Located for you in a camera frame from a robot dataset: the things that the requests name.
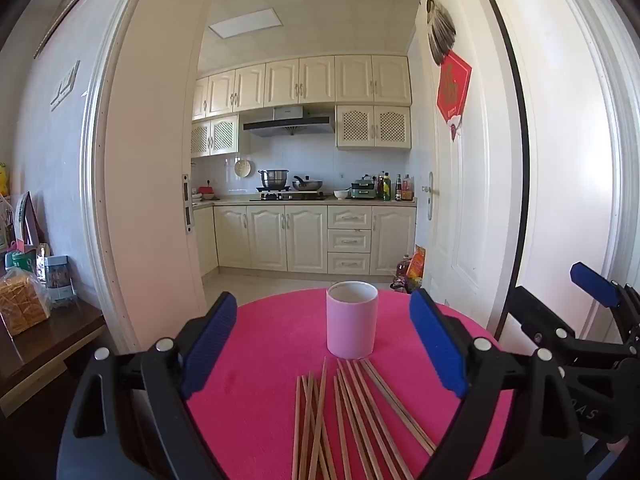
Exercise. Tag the white bowl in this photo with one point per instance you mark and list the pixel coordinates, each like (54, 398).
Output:
(341, 194)

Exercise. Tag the white panel door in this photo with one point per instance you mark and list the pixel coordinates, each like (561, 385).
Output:
(465, 200)

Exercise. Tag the ceiling light panel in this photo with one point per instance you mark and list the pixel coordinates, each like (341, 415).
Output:
(245, 24)

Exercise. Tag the cream kitchen cabinets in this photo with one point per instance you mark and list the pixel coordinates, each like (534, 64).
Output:
(300, 82)
(270, 235)

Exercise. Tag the cream sliding door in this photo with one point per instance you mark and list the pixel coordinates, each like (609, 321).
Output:
(150, 160)

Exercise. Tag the bagged bread loaf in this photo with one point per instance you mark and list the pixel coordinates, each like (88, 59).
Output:
(22, 305)

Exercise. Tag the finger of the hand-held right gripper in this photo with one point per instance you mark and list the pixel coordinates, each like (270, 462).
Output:
(535, 315)
(595, 284)

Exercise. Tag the green canister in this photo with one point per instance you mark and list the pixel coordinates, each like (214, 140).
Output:
(21, 261)

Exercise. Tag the black wok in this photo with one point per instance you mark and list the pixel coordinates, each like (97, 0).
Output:
(307, 185)

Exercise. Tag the metal door latch plate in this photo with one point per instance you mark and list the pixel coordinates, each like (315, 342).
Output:
(188, 210)

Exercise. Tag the steel stockpot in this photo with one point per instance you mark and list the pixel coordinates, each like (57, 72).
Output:
(274, 180)

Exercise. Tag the red diamond door decoration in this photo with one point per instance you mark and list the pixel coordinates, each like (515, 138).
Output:
(454, 87)

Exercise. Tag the dark sauce bottle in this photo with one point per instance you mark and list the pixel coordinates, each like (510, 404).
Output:
(398, 190)

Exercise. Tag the cream lower kitchen cabinets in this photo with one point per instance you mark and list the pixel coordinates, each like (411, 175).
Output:
(270, 235)

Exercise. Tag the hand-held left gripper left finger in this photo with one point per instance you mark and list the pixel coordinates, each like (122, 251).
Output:
(210, 345)

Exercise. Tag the bunch of wooden chopsticks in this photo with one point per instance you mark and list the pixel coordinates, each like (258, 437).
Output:
(316, 435)

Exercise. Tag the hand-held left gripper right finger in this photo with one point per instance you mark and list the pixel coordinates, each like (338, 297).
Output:
(435, 345)

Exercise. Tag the green electric cooker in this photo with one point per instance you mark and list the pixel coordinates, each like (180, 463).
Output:
(364, 190)

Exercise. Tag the kitchen countertop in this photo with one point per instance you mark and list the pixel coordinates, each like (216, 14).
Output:
(230, 201)

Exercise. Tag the pink round tablecloth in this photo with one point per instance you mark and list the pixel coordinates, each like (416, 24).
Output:
(280, 340)

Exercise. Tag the red pot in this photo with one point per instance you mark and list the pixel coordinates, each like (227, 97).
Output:
(206, 193)

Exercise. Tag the large amber oil bottle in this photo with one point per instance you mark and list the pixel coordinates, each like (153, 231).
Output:
(402, 269)

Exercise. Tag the white wall ornament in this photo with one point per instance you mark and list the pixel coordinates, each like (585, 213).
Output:
(65, 86)

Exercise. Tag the cream lattice door cabinet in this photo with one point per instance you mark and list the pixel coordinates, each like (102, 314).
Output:
(215, 136)
(373, 126)

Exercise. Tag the yellow green oil bottle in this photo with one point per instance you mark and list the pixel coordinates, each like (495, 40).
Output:
(386, 190)

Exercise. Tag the gas stove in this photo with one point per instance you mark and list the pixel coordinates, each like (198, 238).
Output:
(287, 196)

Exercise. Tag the red label sauce bottle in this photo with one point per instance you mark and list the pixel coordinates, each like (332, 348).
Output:
(408, 191)

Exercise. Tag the cream upper kitchen cabinets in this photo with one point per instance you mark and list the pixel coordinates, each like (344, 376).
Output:
(300, 82)

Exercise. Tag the dark plastic bag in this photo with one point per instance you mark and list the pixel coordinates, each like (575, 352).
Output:
(401, 285)

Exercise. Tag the wooden sideboard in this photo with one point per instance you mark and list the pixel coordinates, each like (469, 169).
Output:
(50, 345)

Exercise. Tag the range hood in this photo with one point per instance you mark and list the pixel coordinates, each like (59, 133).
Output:
(290, 122)

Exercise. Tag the yellow toy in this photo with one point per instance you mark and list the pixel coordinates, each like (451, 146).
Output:
(4, 180)

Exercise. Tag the cream round wall plate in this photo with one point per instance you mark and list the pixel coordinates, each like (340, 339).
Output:
(243, 168)

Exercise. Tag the feather fan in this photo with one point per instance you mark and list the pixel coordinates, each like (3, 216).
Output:
(442, 30)

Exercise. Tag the pink cup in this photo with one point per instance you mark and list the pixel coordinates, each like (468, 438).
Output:
(350, 325)

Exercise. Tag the orange snack bag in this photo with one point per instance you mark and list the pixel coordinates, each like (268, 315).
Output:
(416, 262)

